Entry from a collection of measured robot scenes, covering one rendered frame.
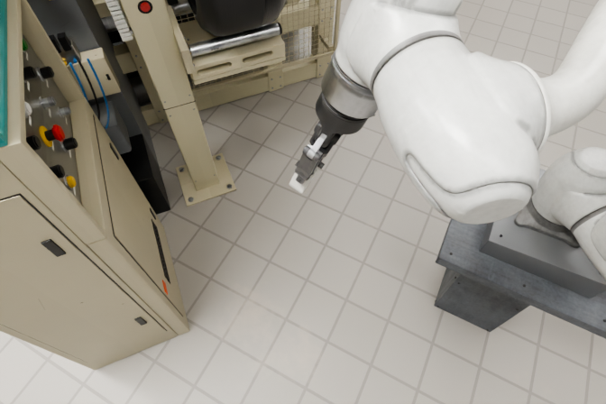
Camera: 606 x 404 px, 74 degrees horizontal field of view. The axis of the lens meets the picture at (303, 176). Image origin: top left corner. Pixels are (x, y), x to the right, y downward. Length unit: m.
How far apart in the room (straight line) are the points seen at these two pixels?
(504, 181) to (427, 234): 1.77
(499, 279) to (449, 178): 1.03
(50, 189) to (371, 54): 0.71
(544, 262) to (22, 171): 1.29
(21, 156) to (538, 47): 3.16
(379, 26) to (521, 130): 0.17
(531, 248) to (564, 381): 0.87
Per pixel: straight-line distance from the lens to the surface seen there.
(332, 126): 0.55
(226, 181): 2.21
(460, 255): 1.35
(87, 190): 1.22
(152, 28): 1.53
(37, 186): 0.94
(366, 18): 0.44
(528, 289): 1.39
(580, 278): 1.38
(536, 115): 0.40
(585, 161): 1.21
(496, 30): 3.45
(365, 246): 2.01
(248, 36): 1.53
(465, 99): 0.36
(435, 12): 0.44
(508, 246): 1.33
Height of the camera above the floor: 1.80
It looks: 55 degrees down
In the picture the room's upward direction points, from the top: straight up
